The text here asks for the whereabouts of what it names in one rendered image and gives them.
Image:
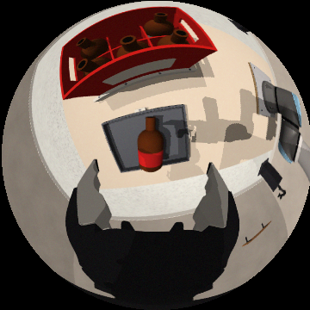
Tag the brown bottle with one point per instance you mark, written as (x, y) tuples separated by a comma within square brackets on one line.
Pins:
[(130, 44), (150, 147), (88, 66), (92, 49), (179, 36), (159, 26)]

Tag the red box with cut-out openings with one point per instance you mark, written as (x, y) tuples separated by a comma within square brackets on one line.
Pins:
[(136, 64)]

